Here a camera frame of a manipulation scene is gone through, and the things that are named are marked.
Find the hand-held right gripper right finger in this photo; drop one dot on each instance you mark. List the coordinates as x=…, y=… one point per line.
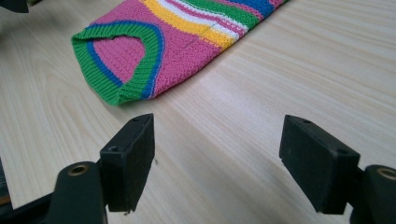
x=320, y=168

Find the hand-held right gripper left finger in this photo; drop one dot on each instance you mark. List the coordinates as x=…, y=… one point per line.
x=130, y=165

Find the colourful striped knit garment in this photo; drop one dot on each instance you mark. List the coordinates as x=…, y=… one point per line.
x=174, y=46

